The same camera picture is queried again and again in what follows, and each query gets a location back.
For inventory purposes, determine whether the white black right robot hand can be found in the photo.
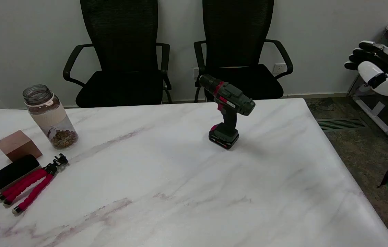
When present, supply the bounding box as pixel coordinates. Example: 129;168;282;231
344;41;388;97

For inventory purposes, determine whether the dark green power screwdriver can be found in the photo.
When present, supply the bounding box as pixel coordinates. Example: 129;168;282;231
199;74;256;150

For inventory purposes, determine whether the white desk with panel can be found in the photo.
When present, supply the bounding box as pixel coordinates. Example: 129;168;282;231
347;0;388;139

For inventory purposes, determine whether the metal floor vent grille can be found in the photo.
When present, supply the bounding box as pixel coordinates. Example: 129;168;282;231
317;118;368;131

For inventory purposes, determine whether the black mesh office chair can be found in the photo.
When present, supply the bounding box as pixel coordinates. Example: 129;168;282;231
193;0;294;103
62;0;173;108

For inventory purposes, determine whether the clear jar with beans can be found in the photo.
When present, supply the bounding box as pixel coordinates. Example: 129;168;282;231
22;84;79;150

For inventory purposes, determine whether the red flexible mini tripod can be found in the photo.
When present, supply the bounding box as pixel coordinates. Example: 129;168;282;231
0;154;69;215

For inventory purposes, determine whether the brown cardboard box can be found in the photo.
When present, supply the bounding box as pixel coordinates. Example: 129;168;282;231
0;130;43;162

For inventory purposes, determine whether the black smartphone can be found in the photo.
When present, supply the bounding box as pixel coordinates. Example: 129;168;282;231
0;154;40;191

